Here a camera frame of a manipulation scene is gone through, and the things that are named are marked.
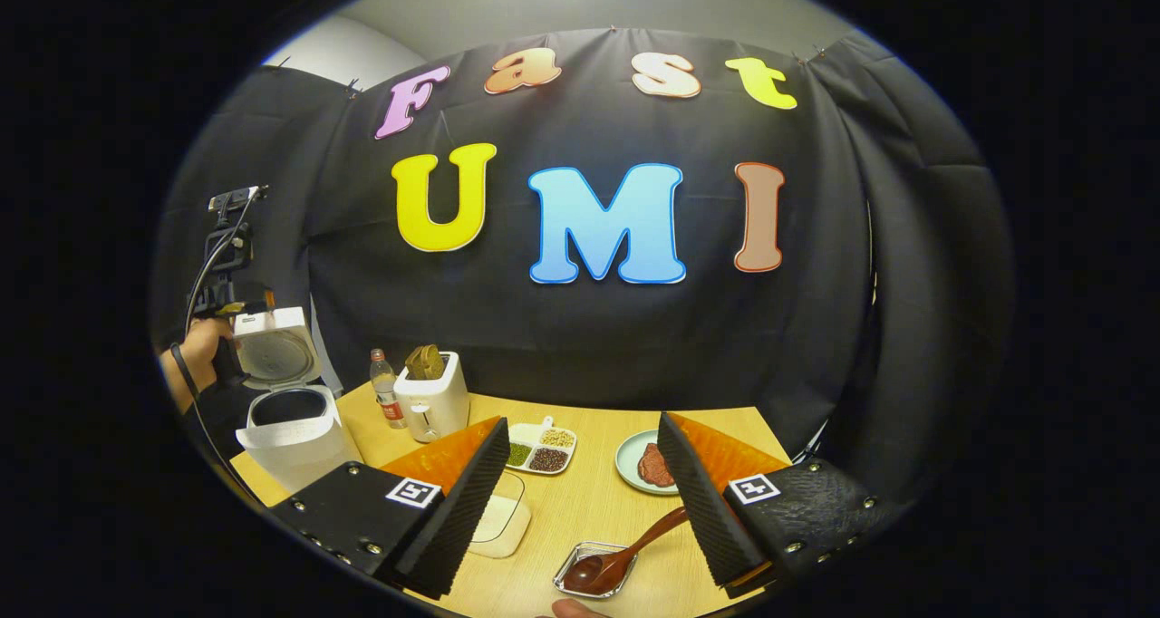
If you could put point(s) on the white divided bean dish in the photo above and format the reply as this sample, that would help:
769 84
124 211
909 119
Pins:
544 459

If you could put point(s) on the white rice cooker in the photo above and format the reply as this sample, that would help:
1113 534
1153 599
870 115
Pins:
290 446

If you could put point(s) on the clear rice container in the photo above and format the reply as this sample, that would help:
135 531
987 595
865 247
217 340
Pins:
498 532

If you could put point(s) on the small clear chopstick holder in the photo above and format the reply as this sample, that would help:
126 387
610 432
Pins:
571 568

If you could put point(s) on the brown bread slice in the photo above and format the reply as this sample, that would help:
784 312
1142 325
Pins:
415 364
433 361

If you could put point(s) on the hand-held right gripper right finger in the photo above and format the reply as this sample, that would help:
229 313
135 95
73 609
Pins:
711 518

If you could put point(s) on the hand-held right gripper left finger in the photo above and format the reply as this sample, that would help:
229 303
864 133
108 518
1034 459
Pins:
453 518

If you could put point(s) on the brown wooden spoon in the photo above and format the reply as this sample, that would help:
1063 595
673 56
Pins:
603 568

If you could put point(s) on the red meat piece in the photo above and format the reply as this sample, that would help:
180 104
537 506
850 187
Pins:
654 466

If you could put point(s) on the pale green plate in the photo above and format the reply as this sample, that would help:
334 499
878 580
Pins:
627 464

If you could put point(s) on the clear plastic water bottle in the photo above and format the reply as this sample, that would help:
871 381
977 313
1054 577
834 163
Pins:
388 396

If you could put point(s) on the white toaster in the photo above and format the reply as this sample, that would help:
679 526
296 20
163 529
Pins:
435 410

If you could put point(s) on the black backdrop cloth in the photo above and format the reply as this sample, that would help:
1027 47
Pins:
589 346

